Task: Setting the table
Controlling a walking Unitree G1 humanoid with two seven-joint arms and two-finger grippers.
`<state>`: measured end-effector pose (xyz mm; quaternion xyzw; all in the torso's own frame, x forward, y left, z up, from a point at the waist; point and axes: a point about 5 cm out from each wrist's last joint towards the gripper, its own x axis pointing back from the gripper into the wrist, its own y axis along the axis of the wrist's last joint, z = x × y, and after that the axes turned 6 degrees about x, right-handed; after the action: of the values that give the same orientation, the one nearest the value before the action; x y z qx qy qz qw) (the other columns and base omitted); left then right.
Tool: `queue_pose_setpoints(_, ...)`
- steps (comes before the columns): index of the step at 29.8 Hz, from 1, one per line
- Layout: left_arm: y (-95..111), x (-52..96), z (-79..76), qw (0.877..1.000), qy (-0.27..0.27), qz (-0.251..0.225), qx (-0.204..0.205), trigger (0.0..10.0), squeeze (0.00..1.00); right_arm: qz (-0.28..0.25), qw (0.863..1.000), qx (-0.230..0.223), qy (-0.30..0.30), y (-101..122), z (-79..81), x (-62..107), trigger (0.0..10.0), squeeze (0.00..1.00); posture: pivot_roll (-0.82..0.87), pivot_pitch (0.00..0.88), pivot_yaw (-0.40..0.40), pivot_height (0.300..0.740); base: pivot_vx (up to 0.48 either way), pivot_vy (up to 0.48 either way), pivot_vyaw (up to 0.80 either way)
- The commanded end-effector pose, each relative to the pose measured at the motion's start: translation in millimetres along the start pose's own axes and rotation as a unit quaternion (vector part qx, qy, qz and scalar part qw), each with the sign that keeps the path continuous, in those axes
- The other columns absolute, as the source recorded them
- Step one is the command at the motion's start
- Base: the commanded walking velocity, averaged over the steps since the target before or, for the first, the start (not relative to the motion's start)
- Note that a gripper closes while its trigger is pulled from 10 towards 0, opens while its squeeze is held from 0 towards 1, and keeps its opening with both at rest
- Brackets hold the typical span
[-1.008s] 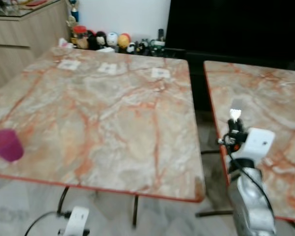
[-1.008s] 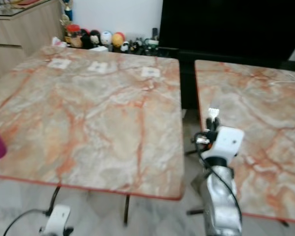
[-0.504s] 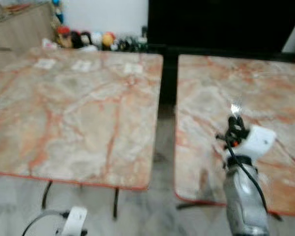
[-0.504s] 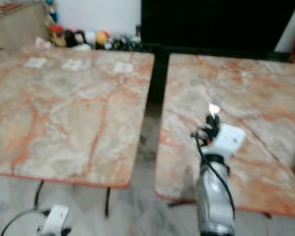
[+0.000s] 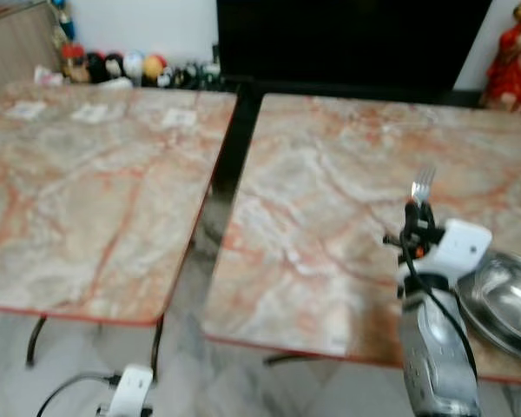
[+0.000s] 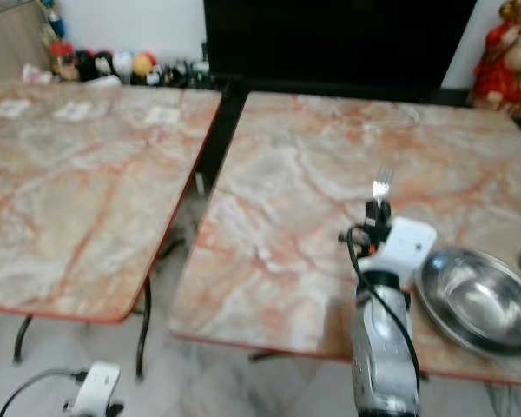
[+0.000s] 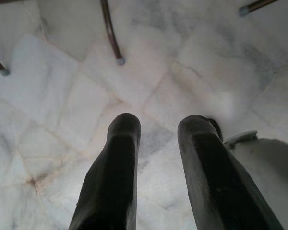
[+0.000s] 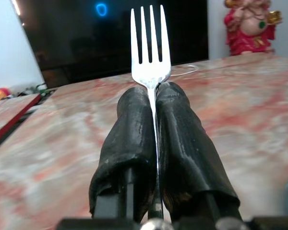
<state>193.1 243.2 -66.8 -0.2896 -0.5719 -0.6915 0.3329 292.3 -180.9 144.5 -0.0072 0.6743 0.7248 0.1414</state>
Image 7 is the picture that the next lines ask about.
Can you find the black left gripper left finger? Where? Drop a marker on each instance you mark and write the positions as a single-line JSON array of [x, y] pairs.
[[115, 172]]

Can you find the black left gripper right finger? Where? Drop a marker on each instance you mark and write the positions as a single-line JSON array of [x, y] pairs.
[[213, 177]]

